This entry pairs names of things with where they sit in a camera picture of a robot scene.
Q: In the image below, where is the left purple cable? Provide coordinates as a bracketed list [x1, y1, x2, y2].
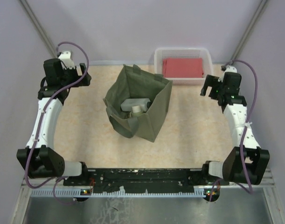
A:
[24, 41, 90, 205]

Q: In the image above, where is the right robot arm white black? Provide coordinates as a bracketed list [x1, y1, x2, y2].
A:
[200, 72, 270, 185]

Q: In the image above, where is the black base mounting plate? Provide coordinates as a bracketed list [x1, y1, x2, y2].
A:
[63, 168, 217, 196]

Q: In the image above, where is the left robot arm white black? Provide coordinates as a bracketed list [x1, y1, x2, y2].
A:
[16, 55, 91, 185]

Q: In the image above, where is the green canvas bag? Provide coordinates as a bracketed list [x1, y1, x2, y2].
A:
[103, 65, 173, 142]

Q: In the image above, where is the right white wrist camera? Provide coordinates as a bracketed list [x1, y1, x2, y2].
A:
[219, 65, 237, 82]

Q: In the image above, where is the green bottle beige cap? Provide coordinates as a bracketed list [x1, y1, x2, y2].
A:
[130, 105, 145, 118]

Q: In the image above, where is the red folded cloth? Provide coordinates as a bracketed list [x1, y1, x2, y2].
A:
[162, 58, 204, 78]

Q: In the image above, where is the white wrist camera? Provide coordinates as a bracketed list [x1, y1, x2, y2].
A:
[219, 65, 237, 82]
[57, 50, 76, 70]

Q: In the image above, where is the aluminium front rail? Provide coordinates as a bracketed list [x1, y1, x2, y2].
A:
[21, 168, 276, 198]

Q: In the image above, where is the white plastic basket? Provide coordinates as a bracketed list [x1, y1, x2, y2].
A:
[154, 47, 214, 85]

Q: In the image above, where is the white square bottle black cap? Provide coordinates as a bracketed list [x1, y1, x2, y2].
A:
[120, 98, 151, 112]

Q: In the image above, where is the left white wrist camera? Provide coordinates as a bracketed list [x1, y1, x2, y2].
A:
[57, 50, 76, 70]

